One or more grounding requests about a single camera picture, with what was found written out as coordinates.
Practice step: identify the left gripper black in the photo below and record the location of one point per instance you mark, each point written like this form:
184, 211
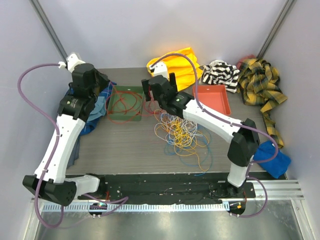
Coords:
103, 77

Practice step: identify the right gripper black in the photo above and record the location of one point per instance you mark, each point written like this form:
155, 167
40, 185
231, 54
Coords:
173, 82

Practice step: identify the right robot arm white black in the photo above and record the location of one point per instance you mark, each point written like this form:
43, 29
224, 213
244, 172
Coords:
241, 135

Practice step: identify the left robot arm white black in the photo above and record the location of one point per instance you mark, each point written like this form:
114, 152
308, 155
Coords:
49, 181

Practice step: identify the blue plaid cloth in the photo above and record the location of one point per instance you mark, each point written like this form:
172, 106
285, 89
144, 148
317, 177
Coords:
91, 125

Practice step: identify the light blue cloth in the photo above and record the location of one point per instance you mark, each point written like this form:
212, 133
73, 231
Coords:
99, 109

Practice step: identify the green plastic tray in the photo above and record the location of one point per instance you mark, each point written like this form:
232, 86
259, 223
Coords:
125, 104

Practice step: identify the orange-red plastic tray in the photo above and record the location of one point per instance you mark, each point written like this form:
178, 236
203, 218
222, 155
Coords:
213, 96

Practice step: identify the black white striped cloth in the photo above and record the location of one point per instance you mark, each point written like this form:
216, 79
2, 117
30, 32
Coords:
219, 72

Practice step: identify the grey folded cloth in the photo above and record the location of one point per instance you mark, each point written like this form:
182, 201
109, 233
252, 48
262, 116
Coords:
74, 153

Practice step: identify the pink cloth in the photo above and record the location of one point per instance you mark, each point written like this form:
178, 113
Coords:
239, 63

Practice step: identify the yellow black plaid cloth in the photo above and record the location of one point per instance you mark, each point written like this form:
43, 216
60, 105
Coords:
258, 84

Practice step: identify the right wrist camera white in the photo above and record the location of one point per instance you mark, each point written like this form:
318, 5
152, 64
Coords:
159, 69

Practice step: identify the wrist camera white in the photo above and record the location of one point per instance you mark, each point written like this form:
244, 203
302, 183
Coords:
72, 60
159, 69

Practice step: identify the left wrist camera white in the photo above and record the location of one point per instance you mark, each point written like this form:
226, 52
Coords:
72, 60

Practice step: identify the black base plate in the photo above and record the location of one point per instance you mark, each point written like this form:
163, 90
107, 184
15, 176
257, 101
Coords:
171, 188

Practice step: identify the white slotted cable duct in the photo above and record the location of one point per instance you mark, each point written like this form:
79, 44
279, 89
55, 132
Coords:
83, 206

